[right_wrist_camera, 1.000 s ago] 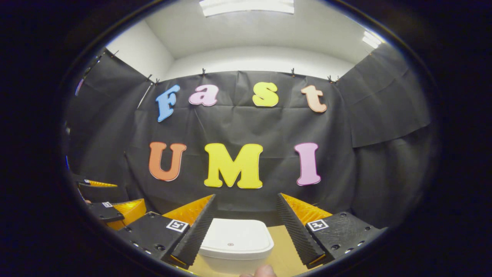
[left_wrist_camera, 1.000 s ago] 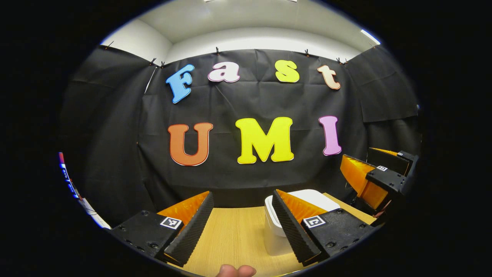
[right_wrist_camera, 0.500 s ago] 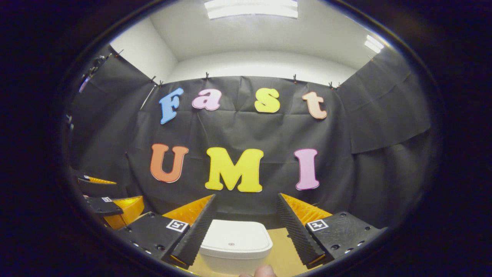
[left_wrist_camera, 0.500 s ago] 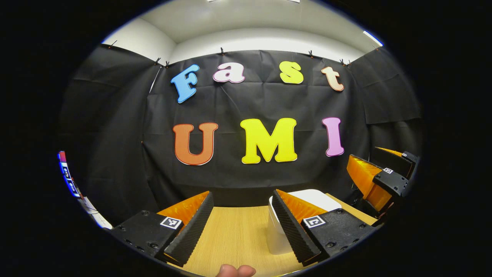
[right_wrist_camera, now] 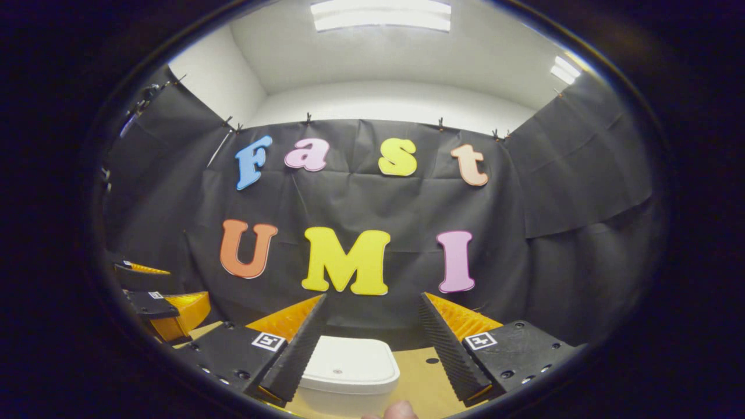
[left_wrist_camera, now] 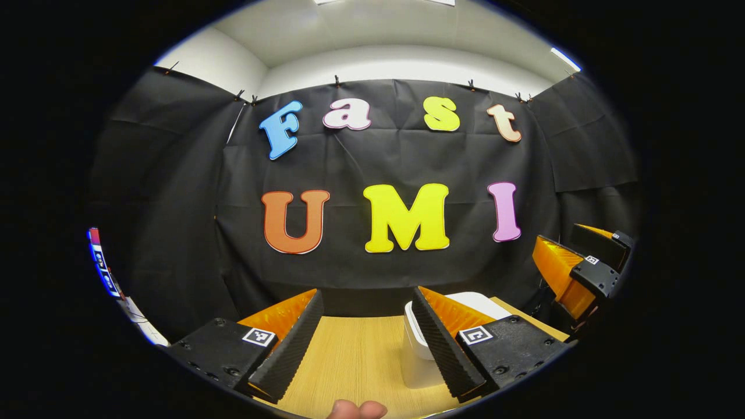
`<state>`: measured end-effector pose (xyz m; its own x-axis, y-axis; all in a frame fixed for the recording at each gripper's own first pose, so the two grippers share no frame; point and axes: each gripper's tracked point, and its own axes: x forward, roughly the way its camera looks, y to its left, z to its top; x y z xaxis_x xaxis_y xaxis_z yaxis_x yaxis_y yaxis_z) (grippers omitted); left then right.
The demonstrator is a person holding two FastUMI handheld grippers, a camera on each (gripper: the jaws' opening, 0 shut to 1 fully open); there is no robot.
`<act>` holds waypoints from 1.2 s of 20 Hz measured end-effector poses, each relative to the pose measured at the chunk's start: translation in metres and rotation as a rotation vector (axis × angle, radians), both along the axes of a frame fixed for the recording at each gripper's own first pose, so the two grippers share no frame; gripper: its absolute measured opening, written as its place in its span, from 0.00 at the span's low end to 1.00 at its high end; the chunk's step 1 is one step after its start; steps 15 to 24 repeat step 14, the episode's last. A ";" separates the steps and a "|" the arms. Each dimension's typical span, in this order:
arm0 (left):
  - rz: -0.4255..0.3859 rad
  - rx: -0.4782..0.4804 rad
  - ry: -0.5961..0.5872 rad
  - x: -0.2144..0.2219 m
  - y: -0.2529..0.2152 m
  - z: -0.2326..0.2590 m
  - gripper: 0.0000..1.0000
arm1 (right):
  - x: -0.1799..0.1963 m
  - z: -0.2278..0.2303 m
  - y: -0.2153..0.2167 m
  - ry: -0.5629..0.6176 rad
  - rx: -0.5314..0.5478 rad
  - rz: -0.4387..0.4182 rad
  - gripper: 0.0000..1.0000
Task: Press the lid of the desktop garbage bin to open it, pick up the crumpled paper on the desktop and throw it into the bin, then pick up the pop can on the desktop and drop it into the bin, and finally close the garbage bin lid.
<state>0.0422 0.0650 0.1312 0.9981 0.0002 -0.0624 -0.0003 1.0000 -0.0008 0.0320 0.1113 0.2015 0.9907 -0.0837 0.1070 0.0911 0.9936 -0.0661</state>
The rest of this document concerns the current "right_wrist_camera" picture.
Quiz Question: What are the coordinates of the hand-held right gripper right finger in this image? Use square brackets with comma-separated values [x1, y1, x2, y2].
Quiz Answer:
[419, 292, 577, 407]

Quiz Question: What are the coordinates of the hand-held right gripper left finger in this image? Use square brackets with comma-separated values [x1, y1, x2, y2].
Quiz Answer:
[175, 294, 328, 407]

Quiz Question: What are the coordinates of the white desktop garbage bin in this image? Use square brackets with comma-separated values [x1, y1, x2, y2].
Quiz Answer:
[289, 336, 401, 417]

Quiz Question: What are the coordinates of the wooden desktop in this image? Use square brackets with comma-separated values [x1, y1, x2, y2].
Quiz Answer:
[175, 320, 484, 419]

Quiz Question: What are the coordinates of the small ceiling light panel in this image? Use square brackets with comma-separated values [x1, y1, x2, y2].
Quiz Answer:
[550, 55, 583, 85]

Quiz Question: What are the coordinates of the long ceiling light panel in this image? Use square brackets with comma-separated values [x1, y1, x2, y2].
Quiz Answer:
[310, 0, 452, 33]

